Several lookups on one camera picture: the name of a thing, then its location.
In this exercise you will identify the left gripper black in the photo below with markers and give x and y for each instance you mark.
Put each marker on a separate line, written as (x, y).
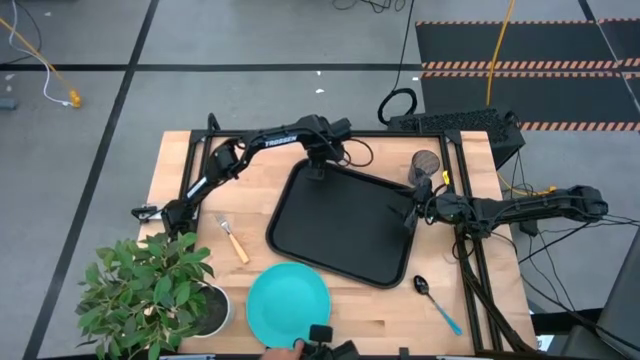
(325, 142)

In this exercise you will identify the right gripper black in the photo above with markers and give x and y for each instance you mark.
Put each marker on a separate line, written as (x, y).
(442, 206)

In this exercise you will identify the dark translucent cup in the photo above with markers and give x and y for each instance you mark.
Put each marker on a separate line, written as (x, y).
(425, 162)

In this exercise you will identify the black plastic tray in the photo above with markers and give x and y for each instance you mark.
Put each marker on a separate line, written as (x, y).
(345, 225)

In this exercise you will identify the teal round plate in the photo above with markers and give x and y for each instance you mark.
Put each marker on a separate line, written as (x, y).
(287, 305)

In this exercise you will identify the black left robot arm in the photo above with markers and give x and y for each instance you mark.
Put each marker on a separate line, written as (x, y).
(280, 140)

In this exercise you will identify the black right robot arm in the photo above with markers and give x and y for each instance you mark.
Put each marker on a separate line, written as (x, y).
(550, 202)

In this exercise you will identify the black perforated computer case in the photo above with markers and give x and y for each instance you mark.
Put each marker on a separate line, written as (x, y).
(465, 122)

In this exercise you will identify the black power adapter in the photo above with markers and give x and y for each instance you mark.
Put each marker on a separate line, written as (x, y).
(529, 228)

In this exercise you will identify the white plant pot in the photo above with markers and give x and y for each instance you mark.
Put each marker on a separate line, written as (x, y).
(231, 312)

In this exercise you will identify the metal table clamp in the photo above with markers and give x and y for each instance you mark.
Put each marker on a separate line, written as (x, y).
(146, 212)

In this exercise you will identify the person's hand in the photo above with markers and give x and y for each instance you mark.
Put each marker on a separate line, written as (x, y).
(280, 354)

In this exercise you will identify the green leafy plant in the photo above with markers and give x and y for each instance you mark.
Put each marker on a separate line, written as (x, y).
(145, 290)

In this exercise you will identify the black mat with hazard stripes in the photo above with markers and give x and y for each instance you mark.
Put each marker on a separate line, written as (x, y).
(550, 45)

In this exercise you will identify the dark grey furniture piece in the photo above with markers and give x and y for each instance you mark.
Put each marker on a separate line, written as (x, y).
(622, 300)

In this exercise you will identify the small grey floor box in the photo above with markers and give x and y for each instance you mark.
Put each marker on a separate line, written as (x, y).
(7, 104)

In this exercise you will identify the black aluminium table frame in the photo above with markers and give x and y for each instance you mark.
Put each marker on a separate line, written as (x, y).
(400, 133)

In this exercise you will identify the black table bracket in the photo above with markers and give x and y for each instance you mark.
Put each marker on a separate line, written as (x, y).
(403, 353)

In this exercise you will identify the black camera device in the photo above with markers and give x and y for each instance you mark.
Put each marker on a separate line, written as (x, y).
(320, 334)

